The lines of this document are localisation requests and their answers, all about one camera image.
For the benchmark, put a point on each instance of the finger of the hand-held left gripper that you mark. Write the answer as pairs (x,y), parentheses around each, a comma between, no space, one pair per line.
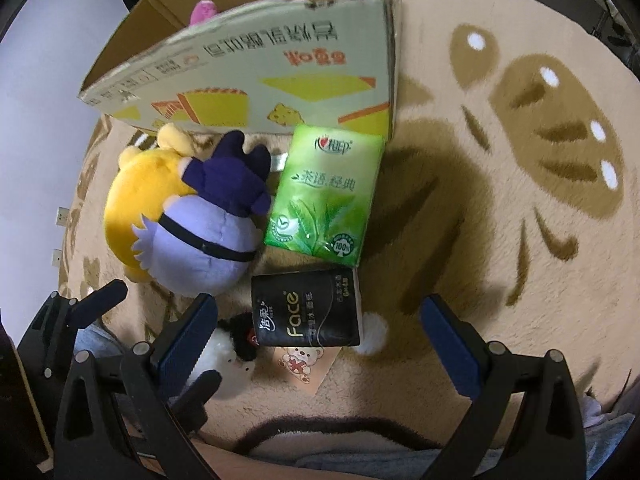
(202,392)
(102,297)

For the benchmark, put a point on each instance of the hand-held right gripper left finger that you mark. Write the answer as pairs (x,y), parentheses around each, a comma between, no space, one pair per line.
(184,337)

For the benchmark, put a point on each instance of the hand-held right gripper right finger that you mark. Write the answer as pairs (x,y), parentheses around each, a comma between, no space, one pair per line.
(450,350)

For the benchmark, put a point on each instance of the white and black plush toy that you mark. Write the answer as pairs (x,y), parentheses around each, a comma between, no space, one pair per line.
(225,360)

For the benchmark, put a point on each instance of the yellow and purple plush toy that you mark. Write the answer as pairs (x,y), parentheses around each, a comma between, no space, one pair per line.
(200,240)

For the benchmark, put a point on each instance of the black tissue pack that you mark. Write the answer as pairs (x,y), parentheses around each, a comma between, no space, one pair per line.
(305,310)

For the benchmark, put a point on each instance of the green tissue pack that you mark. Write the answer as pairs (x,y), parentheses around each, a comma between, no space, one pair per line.
(322,195)

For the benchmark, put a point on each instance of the printed cardboard box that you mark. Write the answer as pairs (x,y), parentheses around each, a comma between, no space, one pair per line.
(300,60)

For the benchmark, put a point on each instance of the white fluffy plush ball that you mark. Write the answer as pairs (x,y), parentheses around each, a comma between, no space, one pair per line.
(375,332)

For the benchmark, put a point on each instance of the beige patterned rug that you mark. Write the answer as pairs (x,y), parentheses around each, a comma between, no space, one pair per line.
(450,260)

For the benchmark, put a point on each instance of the peach bear print packet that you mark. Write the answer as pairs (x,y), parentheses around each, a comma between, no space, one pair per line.
(305,367)

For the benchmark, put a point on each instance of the pink plush toy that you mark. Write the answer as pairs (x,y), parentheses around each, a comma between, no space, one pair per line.
(204,12)

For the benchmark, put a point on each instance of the white wall outlet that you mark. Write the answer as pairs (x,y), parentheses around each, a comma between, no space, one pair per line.
(55,257)
(61,216)

